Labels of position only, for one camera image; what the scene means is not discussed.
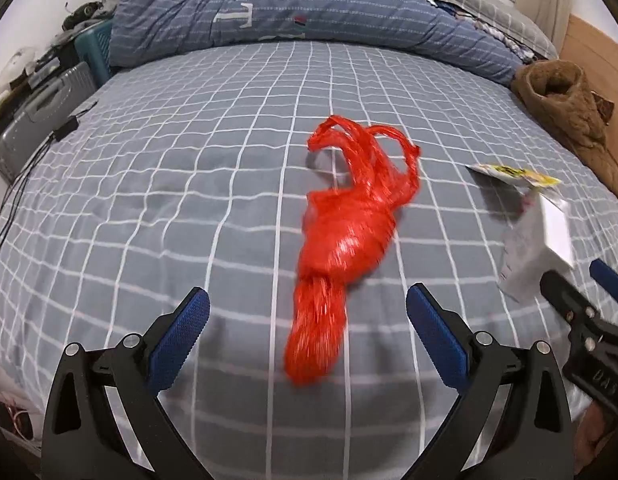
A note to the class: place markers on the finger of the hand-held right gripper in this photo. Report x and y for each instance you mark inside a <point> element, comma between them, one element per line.
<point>566,300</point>
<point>611,282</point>

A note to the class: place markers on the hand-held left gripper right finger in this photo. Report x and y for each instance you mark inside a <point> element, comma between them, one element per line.
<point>439,335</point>

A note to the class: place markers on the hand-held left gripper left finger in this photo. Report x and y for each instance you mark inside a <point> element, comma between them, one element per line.
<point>181,335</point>

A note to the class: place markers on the white cardboard box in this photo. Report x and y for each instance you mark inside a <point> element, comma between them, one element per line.
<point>529,260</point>

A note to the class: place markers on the red plastic bag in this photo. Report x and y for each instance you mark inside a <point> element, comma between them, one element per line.
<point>349,245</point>

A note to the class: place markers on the yellow and white packet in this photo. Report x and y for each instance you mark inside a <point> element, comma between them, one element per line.
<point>509,172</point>

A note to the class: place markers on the brown quilted jacket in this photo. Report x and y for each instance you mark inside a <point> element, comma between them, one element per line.
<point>574,115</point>

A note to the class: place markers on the dark brown patterned cloth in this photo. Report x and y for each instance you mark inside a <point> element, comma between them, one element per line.
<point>604,107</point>

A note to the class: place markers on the wooden headboard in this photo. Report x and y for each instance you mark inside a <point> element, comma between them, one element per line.
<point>599,55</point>

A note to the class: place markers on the grey suitcase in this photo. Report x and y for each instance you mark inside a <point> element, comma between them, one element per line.
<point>39,110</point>

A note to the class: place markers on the teal plastic basket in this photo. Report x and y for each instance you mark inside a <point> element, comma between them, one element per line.
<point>96,50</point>

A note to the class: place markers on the white round object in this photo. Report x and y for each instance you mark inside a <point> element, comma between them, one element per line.
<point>14,67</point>

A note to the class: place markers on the dark clutter pile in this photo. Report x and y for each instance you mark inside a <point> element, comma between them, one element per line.
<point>84,12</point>

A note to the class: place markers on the blue striped duvet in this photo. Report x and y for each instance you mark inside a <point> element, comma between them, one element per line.
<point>289,5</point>

